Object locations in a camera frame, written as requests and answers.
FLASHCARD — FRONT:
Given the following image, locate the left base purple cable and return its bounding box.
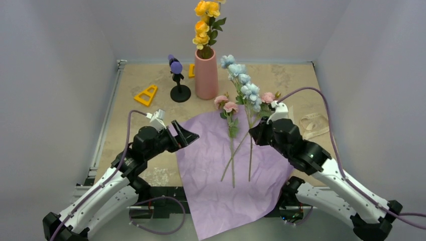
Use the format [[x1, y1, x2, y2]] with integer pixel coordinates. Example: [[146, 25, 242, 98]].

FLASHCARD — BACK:
[[129, 196, 186, 236]]

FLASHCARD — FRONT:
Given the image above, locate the pink double rose stem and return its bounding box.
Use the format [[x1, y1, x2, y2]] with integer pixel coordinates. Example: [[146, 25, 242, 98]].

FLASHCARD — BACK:
[[214, 93, 239, 188]]

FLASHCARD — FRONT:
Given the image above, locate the cream printed ribbon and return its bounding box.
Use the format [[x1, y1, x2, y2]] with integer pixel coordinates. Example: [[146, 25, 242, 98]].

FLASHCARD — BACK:
[[288, 106, 330, 140]]

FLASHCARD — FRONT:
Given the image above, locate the black stand purple microphone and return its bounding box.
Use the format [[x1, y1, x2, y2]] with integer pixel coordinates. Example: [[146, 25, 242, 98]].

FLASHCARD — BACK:
[[168, 54, 191, 103]]

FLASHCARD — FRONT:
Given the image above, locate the yellow block behind vase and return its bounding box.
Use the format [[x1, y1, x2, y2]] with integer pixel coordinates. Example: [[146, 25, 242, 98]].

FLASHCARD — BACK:
[[188, 64, 195, 78]]

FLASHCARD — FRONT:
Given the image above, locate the blue flower stem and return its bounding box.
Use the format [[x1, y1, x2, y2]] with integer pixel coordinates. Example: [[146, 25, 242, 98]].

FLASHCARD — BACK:
[[220, 54, 264, 183]]

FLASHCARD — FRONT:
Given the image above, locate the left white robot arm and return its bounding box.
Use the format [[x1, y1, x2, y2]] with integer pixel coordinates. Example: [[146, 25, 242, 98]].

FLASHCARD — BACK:
[[42, 120, 199, 240]]

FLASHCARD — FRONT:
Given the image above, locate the pink tall vase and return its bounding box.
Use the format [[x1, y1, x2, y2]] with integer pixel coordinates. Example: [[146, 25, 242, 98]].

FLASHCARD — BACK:
[[194, 48, 219, 100]]

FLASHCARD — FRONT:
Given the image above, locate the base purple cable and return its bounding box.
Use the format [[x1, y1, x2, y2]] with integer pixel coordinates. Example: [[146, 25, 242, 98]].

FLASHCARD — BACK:
[[129, 196, 186, 236], [283, 205, 313, 227]]

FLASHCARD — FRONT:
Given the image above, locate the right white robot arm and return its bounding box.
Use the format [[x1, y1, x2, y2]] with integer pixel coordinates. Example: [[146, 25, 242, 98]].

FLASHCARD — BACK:
[[249, 117, 402, 240]]

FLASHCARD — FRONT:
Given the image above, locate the yellow triangular block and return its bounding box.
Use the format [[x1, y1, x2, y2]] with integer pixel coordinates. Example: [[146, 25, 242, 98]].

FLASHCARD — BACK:
[[134, 84, 158, 107]]

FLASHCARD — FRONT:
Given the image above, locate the yellow rose stem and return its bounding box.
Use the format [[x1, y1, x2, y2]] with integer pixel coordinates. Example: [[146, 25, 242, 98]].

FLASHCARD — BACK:
[[192, 1, 227, 59]]

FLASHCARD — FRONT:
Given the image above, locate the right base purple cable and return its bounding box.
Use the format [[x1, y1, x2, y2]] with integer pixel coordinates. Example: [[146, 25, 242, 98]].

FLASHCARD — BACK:
[[283, 205, 313, 227]]

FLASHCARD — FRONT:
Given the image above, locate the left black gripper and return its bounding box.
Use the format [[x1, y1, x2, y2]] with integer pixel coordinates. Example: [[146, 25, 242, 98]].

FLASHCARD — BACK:
[[144, 119, 198, 161]]

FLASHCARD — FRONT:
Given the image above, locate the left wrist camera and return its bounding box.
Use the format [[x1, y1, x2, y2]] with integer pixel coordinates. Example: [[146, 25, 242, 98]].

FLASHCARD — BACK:
[[146, 109, 166, 132]]

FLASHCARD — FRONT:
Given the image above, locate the pink single rose stem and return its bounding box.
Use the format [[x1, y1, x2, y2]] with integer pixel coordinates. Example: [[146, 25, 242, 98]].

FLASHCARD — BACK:
[[234, 92, 280, 162]]

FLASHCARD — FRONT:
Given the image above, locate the pink and purple wrapping paper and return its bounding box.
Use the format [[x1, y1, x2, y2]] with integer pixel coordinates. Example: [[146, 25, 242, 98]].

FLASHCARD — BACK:
[[168, 111, 293, 240]]

